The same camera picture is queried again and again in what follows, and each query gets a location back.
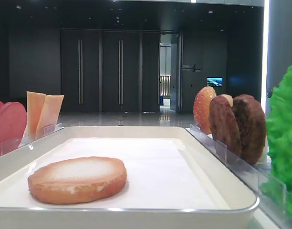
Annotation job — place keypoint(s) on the sesame top bun slice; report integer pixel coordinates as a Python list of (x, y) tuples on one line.
[(201, 108)]

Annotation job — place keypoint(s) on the orange cheese slice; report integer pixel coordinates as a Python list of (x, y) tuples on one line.
[(35, 102), (50, 113)]

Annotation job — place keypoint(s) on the clear acrylic rack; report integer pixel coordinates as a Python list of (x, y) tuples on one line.
[(14, 144), (275, 208)]

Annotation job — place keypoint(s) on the inner orange cheese slice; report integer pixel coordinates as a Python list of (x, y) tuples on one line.
[(50, 113)]

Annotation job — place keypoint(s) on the bottom bun slice in tray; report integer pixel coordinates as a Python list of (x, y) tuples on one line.
[(78, 180)]

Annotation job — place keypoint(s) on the outer orange cheese slice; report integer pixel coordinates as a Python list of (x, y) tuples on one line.
[(35, 102)]

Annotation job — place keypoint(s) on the outer brown meat patty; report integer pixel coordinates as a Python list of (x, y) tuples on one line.
[(250, 118)]

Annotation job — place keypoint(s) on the plain bun slice right rack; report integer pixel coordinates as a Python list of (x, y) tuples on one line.
[(229, 99)]

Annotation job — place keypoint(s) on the white rectangular metal tray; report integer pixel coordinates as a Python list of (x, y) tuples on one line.
[(173, 182)]

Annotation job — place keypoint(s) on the clear acrylic right rack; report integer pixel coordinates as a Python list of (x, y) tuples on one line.
[(275, 208)]

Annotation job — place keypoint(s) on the clear acrylic left rack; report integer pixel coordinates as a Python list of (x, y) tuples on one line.
[(14, 144)]

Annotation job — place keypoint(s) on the inner brown meat patty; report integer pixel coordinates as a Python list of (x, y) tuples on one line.
[(223, 124)]

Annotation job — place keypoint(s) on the brown meat patty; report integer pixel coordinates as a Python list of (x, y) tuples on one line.
[(250, 118), (223, 124)]

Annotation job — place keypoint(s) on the dark double doors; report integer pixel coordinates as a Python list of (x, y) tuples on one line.
[(110, 71)]

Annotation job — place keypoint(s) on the green lettuce leaf in rack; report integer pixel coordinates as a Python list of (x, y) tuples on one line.
[(279, 133)]

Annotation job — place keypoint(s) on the small wall screen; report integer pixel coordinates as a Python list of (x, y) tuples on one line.
[(214, 82)]

